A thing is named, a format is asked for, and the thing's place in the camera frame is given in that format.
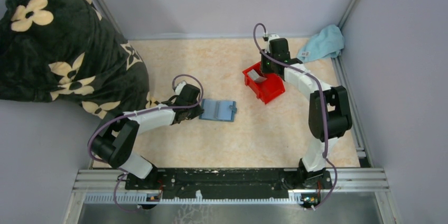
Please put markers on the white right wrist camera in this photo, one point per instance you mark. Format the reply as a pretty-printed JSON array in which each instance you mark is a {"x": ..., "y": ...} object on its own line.
[{"x": 273, "y": 37}]

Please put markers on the black floral blanket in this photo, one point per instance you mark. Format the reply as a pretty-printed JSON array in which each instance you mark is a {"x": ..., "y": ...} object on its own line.
[{"x": 66, "y": 50}]

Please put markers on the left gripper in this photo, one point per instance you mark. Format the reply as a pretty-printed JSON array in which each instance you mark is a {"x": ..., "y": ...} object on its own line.
[{"x": 196, "y": 113}]

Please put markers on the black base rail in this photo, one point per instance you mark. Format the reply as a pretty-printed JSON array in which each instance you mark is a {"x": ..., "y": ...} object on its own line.
[{"x": 237, "y": 185}]

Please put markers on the light blue cloth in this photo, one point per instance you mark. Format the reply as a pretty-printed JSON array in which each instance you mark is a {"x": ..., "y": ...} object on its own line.
[{"x": 328, "y": 43}]

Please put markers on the teal card holder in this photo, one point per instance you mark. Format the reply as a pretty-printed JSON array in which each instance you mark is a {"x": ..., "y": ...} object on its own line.
[{"x": 218, "y": 110}]

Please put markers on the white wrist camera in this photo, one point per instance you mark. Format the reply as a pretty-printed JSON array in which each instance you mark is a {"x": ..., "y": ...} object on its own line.
[
  {"x": 273, "y": 37},
  {"x": 179, "y": 87}
]

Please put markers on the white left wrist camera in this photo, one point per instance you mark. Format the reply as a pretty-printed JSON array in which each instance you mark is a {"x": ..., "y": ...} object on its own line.
[{"x": 179, "y": 87}]

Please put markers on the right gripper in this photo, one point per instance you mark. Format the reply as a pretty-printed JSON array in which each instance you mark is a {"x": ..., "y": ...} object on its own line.
[{"x": 263, "y": 68}]

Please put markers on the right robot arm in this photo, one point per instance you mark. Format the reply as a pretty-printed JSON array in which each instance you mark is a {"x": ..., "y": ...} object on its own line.
[{"x": 329, "y": 110}]

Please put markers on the silver credit cards stack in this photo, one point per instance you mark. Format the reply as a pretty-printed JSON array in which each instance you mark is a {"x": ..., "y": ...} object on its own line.
[{"x": 255, "y": 76}]

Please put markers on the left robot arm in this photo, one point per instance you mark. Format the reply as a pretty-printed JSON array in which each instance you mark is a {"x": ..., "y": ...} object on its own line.
[{"x": 114, "y": 139}]

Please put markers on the red plastic bin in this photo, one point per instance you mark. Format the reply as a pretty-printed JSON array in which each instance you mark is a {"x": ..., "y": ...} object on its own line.
[{"x": 267, "y": 90}]

